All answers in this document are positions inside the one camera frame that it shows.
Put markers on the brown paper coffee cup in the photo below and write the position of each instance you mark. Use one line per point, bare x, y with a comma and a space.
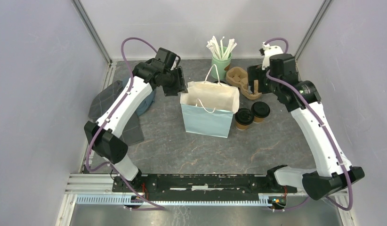
260, 117

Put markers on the green straw holder cup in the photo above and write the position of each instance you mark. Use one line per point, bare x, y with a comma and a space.
221, 67

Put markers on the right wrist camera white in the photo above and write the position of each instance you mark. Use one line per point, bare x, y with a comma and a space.
267, 51

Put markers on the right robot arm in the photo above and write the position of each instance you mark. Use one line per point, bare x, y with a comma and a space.
334, 171

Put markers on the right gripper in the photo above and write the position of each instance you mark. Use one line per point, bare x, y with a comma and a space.
255, 72

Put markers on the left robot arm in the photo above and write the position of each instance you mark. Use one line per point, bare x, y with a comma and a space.
104, 135

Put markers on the remaining cardboard carrier tray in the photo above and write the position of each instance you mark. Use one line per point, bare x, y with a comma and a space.
238, 77

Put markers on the blue cloth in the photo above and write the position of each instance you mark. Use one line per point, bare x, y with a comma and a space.
146, 103

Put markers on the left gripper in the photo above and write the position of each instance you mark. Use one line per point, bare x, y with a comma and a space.
180, 85

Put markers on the left aluminium frame post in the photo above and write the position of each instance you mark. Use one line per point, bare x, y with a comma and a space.
91, 29

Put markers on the aluminium frame post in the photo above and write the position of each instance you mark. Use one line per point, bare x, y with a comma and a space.
312, 28
91, 29

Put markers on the right aluminium frame post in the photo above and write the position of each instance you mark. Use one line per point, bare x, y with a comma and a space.
312, 28

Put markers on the light blue paper bag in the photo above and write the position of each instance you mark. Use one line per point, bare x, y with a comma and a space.
208, 107

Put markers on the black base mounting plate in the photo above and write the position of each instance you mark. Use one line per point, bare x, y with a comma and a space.
207, 187

